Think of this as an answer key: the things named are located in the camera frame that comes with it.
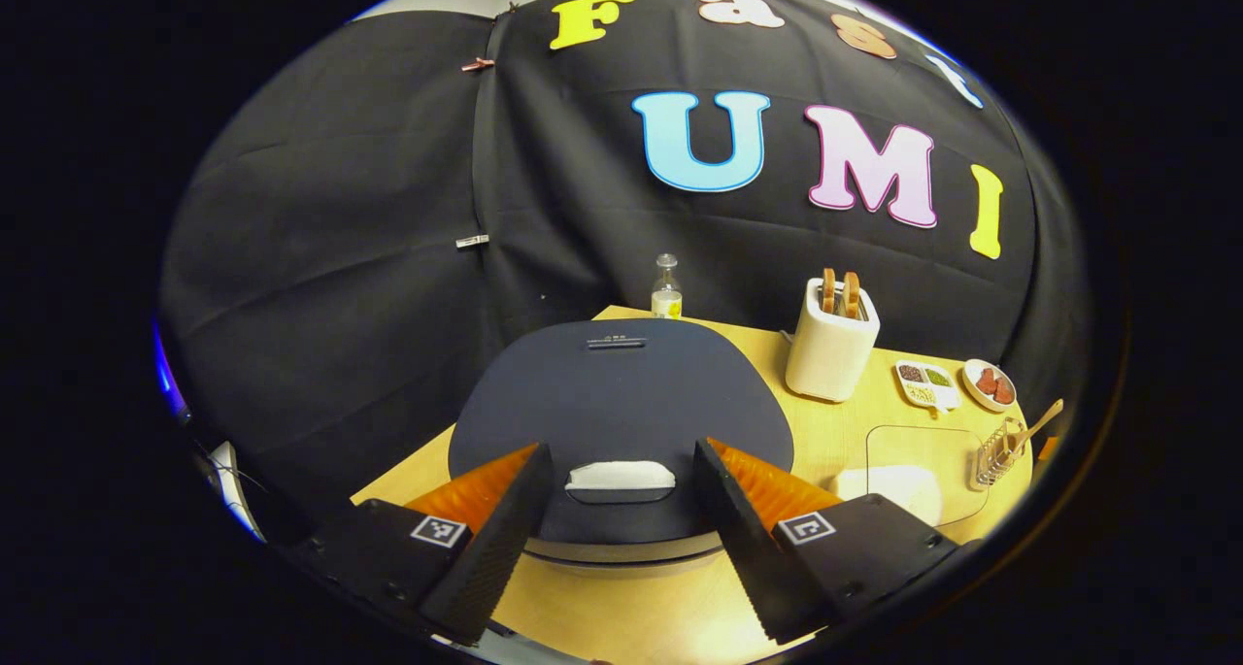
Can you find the wooden spoon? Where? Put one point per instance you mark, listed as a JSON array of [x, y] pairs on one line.
[[1034, 430]]

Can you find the silver cloth clip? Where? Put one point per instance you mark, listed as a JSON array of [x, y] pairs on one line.
[[472, 242]]

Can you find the glass bottle yellow label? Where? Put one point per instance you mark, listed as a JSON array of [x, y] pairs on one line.
[[666, 296]]

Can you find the white toaster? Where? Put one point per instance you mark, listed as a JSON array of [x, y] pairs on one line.
[[830, 359]]

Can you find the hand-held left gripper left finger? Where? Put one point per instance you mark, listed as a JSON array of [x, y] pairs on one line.
[[500, 539]]

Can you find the red meat piece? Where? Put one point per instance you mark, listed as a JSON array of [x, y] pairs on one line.
[[1004, 392], [987, 381]]

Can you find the round white plate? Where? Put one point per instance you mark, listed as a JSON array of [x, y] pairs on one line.
[[971, 388]]

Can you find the computer monitor purple screen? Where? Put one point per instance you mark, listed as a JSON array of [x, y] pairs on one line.
[[167, 379]]

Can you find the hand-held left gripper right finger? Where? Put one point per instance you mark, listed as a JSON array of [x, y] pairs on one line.
[[743, 539]]

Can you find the pink cloth clip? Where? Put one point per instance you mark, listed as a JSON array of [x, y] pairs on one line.
[[477, 64]]

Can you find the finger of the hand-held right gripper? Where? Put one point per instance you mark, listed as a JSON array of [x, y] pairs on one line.
[[1048, 448]]

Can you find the white divided bean dish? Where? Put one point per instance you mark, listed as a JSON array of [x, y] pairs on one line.
[[927, 391]]

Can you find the clear rice container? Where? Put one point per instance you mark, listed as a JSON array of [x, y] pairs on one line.
[[923, 447]]

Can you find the black backdrop cloth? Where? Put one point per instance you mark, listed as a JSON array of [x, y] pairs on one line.
[[320, 257]]

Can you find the white side desk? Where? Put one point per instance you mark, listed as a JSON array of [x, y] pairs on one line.
[[233, 485]]

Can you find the toasted bread slice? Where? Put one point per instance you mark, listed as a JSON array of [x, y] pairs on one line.
[[828, 291], [851, 296]]

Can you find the dark grey rice cooker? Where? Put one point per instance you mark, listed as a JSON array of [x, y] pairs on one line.
[[621, 393]]

